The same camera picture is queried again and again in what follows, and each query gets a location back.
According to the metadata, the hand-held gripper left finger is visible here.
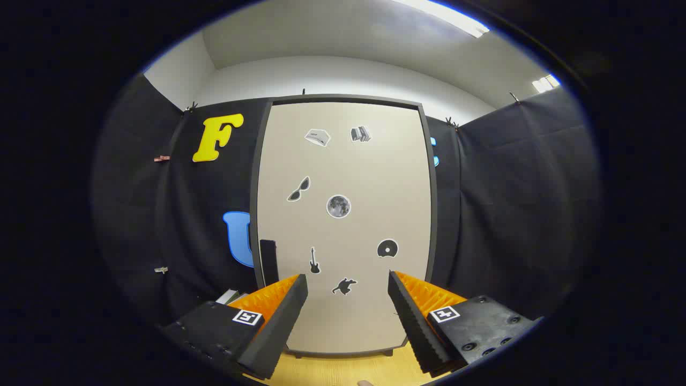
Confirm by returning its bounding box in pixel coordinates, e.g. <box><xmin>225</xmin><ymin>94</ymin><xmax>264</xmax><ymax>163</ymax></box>
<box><xmin>160</xmin><ymin>273</ymin><xmax>310</xmax><ymax>381</ymax></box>

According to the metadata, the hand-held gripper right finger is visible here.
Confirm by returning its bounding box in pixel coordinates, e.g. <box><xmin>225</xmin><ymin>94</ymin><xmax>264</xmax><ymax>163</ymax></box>
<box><xmin>387</xmin><ymin>270</ymin><xmax>543</xmax><ymax>377</ymax></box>

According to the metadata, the black door handle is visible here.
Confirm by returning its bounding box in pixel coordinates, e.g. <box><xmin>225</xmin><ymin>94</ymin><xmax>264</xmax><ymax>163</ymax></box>
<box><xmin>260</xmin><ymin>239</ymin><xmax>279</xmax><ymax>287</ymax></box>

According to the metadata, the black backdrop cloth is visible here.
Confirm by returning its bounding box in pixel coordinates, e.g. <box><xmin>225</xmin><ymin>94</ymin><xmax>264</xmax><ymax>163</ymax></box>
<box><xmin>91</xmin><ymin>72</ymin><xmax>603</xmax><ymax>329</ymax></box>

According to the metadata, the grey cabinet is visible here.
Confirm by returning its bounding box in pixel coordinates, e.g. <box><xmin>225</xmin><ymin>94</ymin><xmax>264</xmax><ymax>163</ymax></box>
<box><xmin>249</xmin><ymin>94</ymin><xmax>439</xmax><ymax>359</ymax></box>

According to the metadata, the bright white panel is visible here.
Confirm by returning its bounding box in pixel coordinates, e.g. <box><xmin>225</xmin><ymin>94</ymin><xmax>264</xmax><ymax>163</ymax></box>
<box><xmin>532</xmin><ymin>74</ymin><xmax>561</xmax><ymax>93</ymax></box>

